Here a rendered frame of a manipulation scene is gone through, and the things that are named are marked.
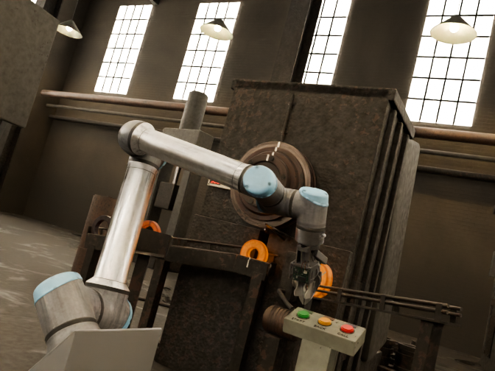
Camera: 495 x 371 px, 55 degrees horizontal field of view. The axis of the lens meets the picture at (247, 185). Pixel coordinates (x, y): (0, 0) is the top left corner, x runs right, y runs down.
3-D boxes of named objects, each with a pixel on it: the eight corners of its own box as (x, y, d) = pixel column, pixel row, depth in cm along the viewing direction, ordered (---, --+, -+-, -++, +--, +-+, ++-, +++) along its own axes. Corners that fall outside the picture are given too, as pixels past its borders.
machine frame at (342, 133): (211, 348, 337) (272, 115, 357) (359, 408, 283) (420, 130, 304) (146, 358, 274) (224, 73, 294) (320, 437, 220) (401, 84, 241)
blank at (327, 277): (314, 304, 214) (309, 302, 213) (309, 274, 224) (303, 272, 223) (336, 288, 204) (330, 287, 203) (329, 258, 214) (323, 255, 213)
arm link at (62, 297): (32, 343, 135) (18, 291, 143) (72, 347, 149) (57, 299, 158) (74, 313, 133) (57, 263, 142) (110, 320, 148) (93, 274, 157)
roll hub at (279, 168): (236, 202, 254) (249, 153, 257) (283, 213, 240) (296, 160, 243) (231, 201, 249) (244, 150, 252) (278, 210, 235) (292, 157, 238)
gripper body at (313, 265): (287, 280, 148) (291, 243, 146) (298, 272, 156) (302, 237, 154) (309, 286, 145) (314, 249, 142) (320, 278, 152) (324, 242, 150)
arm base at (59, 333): (73, 346, 125) (62, 313, 130) (32, 383, 131) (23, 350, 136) (127, 341, 141) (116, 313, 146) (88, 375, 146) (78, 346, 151)
